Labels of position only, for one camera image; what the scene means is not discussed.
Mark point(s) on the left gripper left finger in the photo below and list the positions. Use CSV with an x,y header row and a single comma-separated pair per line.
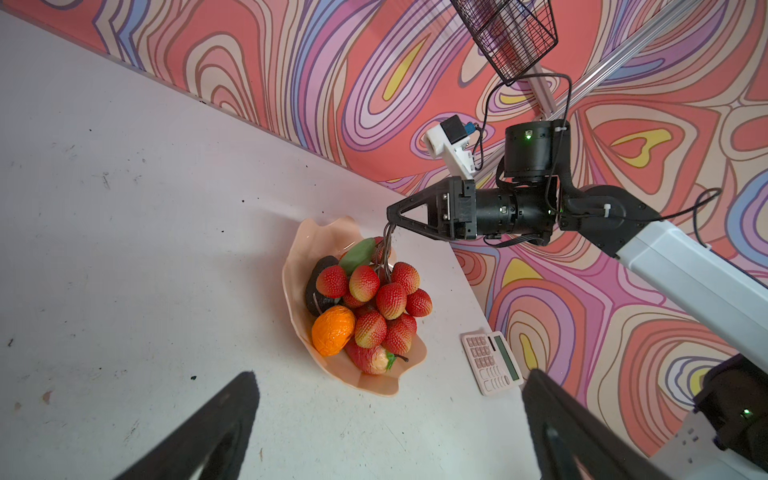
x,y
212,443

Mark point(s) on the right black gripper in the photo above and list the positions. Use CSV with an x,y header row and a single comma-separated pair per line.
x,y
459,210

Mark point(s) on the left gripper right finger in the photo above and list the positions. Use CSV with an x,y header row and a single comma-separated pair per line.
x,y
567,438

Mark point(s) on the red lychee bunch with leaf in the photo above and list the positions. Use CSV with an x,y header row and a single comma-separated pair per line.
x,y
386,298

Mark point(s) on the dark fake avocado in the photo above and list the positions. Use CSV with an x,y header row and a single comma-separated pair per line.
x,y
315,302

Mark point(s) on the small orange fake tangerine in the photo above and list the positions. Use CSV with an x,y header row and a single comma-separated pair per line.
x,y
332,330

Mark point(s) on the red fake peach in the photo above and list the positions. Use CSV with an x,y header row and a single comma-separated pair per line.
x,y
372,361

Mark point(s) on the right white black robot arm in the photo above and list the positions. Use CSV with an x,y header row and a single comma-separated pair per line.
x,y
725,434

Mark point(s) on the pink scalloped fruit bowl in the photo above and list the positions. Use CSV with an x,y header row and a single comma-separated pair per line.
x,y
311,243

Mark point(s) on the pink white calculator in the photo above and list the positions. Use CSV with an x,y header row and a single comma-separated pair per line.
x,y
492,362

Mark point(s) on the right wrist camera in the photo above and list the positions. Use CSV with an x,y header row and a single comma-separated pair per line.
x,y
449,141

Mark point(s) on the black wire basket back wall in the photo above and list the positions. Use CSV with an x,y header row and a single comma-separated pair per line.
x,y
513,35

